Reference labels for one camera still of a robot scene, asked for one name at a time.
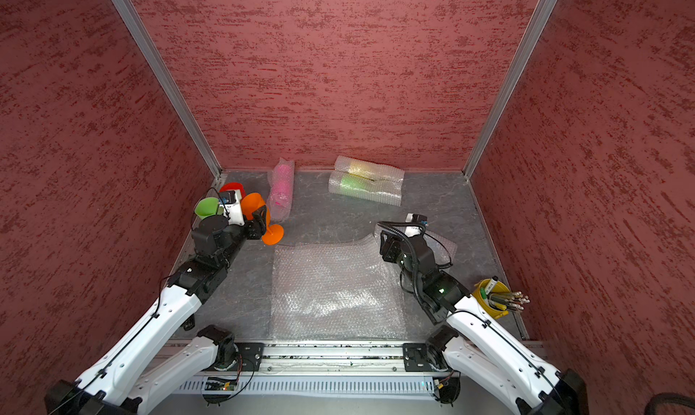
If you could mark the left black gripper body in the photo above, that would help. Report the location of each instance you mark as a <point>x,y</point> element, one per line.
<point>252,229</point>

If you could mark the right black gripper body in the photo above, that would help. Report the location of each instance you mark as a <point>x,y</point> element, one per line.
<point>395,253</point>

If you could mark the red wine glass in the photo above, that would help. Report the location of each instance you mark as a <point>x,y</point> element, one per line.
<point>229,187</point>

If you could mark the orange glass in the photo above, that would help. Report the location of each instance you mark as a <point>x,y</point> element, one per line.
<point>258,224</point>

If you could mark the pink glass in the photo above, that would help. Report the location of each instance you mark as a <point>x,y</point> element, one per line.
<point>280,198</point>

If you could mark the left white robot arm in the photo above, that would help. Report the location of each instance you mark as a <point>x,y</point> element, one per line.
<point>120,382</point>

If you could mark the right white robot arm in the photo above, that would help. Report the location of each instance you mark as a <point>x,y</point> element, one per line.
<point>470,342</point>

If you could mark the blue glass in bubble wrap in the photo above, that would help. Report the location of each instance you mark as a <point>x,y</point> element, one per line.
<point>444,249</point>

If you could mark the light green glass in bubble wrap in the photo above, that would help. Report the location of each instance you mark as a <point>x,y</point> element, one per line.
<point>385,192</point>

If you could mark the yellow glass in bubble wrap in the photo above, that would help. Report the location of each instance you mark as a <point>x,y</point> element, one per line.
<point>368,170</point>

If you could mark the yellow cup with pens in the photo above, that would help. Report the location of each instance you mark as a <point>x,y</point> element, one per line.
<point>497,299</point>

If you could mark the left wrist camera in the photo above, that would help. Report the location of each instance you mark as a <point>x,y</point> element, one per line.
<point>230,201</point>

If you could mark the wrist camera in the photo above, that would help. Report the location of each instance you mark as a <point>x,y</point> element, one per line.
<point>230,201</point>
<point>416,224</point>

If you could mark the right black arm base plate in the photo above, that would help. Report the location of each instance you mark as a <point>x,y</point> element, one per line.
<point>424,358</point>

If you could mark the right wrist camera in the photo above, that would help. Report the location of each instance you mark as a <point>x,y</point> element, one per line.
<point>416,224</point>

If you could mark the aluminium front rail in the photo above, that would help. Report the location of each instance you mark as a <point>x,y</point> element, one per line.
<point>378,357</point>

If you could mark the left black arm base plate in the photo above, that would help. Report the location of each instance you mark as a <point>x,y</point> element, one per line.
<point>246,357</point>

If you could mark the white perforated cable duct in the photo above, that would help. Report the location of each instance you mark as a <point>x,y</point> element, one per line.
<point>398,387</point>

